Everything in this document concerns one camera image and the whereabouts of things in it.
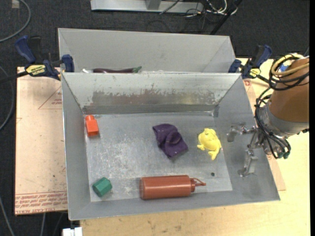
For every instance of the green block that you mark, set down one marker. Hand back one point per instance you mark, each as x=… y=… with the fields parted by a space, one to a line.
x=102 y=187

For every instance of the grey metal bin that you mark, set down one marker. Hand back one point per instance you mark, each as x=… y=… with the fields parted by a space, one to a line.
x=147 y=144

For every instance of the purple cloth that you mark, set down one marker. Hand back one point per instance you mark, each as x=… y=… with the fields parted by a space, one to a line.
x=172 y=142

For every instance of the brown cardboard board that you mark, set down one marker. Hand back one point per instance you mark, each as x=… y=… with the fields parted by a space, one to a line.
x=39 y=141

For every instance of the small orange bottle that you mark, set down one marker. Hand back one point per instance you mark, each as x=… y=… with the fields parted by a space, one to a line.
x=91 y=126

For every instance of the red-brown squeeze bottle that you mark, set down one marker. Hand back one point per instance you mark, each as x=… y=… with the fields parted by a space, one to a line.
x=165 y=187

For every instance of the yellow toy animal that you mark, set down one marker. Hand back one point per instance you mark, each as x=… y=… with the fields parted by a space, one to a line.
x=209 y=141

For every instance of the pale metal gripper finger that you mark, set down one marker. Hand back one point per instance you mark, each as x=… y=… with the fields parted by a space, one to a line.
x=248 y=164
x=236 y=132

